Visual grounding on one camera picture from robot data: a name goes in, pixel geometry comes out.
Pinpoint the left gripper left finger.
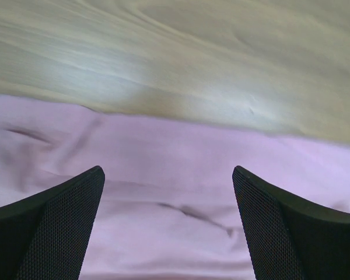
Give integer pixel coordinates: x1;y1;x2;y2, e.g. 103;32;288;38
0;166;105;280

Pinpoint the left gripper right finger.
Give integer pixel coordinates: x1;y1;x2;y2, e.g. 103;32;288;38
232;166;350;279

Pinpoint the dusty pink graphic t-shirt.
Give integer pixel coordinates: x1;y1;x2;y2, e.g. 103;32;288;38
0;96;350;279

